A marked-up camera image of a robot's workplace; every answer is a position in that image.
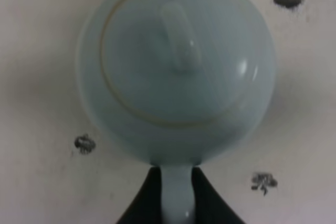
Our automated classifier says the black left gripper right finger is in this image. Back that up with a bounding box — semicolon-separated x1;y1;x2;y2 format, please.
193;167;245;224

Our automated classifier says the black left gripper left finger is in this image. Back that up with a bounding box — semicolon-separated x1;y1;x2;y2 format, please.
117;167;162;224

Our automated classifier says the pale blue porcelain teapot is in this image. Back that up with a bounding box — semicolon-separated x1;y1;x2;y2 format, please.
76;0;276;223

